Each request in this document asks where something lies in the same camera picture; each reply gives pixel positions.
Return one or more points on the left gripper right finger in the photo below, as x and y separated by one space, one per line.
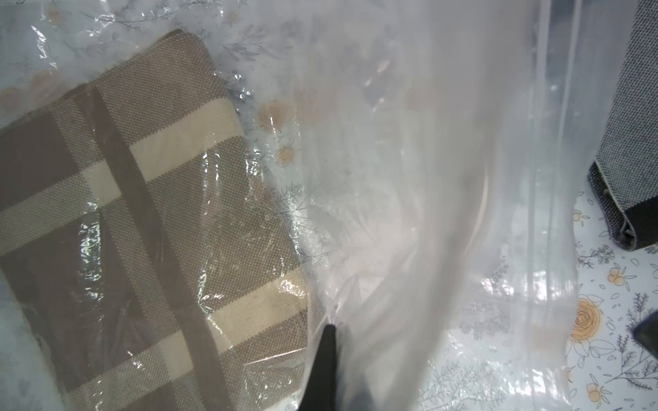
353 388

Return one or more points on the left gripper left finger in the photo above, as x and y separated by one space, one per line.
320 393

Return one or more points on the brown plaid scarf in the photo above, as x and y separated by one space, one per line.
143 263

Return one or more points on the clear plastic vacuum bag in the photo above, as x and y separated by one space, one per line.
424 156

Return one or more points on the grey white scarf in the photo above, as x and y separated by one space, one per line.
624 174

